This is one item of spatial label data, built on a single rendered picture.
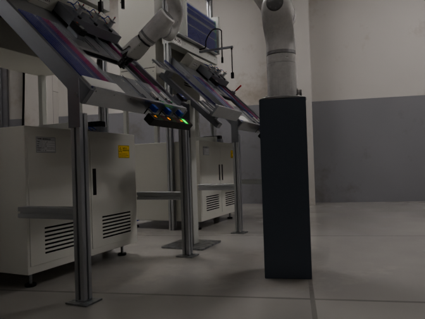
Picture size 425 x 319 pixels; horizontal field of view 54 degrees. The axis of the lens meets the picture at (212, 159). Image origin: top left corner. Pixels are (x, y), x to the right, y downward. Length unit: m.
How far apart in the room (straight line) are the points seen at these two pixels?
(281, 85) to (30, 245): 1.14
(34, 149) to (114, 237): 0.62
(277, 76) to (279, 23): 0.20
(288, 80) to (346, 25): 3.28
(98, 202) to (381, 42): 3.71
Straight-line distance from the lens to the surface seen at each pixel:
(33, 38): 1.74
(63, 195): 1.84
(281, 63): 1.72
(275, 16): 1.73
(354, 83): 4.82
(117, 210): 2.11
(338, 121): 4.73
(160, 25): 1.96
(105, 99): 1.60
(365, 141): 4.75
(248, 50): 4.90
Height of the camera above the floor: 0.45
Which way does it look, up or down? 1 degrees up
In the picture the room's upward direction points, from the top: 2 degrees counter-clockwise
